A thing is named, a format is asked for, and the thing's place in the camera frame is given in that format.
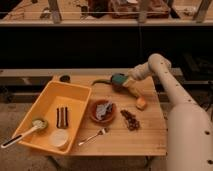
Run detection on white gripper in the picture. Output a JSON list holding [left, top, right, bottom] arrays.
[[128, 63, 151, 81]]

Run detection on green sponge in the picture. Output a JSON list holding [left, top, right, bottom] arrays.
[[111, 74, 127, 85]]

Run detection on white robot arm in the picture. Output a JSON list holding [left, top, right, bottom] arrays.
[[128, 53, 213, 171]]

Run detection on brown clay bowl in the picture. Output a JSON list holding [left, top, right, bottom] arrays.
[[90, 99, 116, 124]]

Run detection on orange toy fruit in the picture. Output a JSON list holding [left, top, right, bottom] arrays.
[[136, 97, 147, 110]]

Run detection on dark green pepper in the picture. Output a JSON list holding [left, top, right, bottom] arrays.
[[91, 79, 111, 85]]

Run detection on dark brown grape bunch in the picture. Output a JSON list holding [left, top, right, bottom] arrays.
[[121, 110, 140, 131]]

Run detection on crumpled grey cloth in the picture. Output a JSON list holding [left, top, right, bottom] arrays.
[[96, 102, 113, 120]]

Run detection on wooden table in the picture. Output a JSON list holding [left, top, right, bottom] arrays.
[[30, 74, 168, 158]]

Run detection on silver metal fork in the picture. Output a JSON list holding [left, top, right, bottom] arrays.
[[78, 127, 109, 146]]

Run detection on small dark cup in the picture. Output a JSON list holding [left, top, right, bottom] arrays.
[[59, 75, 71, 83]]

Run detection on yellow plastic bin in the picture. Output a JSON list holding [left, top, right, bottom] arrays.
[[13, 81, 91, 155]]

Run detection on dark brown ridged object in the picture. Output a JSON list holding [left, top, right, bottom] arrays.
[[56, 107, 69, 129]]

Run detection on white round cup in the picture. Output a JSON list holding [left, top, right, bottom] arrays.
[[49, 129, 69, 149]]

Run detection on white green dish brush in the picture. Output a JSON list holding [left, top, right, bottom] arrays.
[[1, 119, 48, 149]]

